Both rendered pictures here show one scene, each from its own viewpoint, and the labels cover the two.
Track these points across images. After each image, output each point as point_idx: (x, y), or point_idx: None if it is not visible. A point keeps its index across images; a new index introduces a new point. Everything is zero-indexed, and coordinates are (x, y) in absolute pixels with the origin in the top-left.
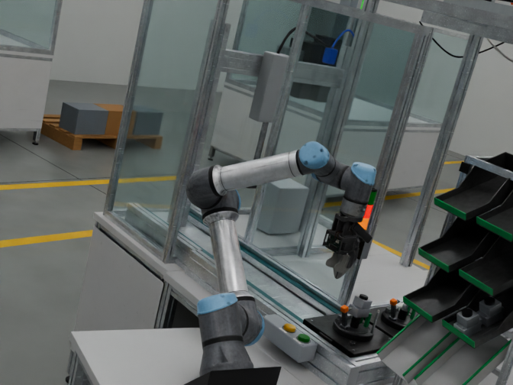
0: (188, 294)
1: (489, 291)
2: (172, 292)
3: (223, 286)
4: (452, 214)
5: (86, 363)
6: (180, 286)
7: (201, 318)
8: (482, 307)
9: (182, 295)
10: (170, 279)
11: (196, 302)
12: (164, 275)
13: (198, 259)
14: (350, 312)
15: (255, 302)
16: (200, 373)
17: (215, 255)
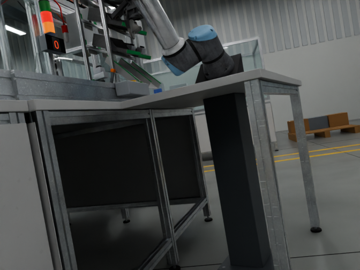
0: (77, 103)
1: (145, 33)
2: (52, 120)
3: (177, 34)
4: (104, 8)
5: (272, 73)
6: (65, 101)
7: (217, 38)
8: (133, 47)
9: (66, 113)
10: (49, 103)
11: (88, 105)
12: (36, 103)
13: (30, 75)
14: (105, 76)
15: (100, 84)
16: (232, 65)
17: (164, 13)
